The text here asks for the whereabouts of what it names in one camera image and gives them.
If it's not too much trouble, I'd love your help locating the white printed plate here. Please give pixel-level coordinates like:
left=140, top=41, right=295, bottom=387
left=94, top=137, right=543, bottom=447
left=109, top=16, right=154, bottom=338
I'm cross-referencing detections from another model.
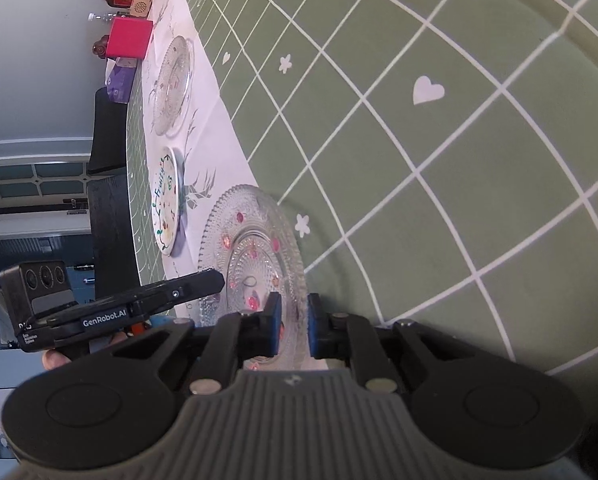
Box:
left=151, top=146, right=186, bottom=257

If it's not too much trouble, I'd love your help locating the black wooden chair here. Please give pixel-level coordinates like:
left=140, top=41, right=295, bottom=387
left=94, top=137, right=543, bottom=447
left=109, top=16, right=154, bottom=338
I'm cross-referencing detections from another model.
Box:
left=86, top=175, right=141, bottom=313
left=88, top=87, right=128, bottom=177

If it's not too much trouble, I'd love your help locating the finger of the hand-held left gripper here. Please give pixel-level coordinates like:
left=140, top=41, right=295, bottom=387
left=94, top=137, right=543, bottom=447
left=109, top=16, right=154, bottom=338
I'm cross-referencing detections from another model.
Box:
left=74, top=268, right=226, bottom=319

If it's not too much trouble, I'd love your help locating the pink flowered glass plate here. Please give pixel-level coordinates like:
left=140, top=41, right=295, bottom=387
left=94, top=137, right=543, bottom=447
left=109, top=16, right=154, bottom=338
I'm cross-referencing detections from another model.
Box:
left=198, top=185, right=311, bottom=367

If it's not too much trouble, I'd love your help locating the glass paned door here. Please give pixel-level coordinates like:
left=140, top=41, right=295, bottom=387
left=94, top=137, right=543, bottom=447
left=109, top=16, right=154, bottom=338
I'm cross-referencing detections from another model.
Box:
left=0, top=156, right=91, bottom=222

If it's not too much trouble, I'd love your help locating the clear glass plate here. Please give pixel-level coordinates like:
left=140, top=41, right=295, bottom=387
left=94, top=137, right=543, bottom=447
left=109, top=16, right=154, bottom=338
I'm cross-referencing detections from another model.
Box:
left=150, top=35, right=196, bottom=137

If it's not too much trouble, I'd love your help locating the person's left hand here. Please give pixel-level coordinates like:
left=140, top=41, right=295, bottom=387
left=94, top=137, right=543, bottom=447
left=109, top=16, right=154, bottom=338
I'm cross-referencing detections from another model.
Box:
left=42, top=332, right=131, bottom=372

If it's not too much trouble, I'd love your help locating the purple tissue pack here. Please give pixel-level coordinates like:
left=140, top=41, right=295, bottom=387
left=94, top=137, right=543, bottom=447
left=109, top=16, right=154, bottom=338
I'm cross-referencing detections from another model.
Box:
left=106, top=57, right=139, bottom=105

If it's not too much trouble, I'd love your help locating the pink box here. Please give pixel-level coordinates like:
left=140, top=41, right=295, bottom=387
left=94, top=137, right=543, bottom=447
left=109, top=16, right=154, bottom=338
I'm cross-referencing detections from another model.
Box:
left=106, top=16, right=154, bottom=61

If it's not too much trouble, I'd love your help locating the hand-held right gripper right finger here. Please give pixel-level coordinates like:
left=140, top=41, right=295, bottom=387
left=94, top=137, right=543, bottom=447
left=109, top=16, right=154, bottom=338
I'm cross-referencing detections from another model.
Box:
left=306, top=292, right=480, bottom=393

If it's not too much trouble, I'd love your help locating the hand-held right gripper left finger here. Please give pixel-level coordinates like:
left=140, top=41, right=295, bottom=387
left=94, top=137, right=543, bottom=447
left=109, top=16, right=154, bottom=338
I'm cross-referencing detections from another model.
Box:
left=112, top=291, right=283, bottom=395

